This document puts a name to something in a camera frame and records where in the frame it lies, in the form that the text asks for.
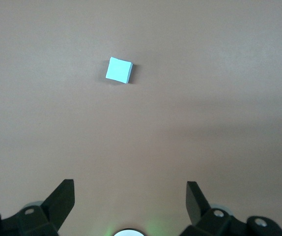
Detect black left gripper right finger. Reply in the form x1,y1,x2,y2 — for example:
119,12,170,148
180,181,282,236

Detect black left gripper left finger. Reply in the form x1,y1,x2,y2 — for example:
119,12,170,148
0,179,76,236

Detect blue foam block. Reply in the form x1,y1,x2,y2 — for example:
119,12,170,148
105,57,134,85

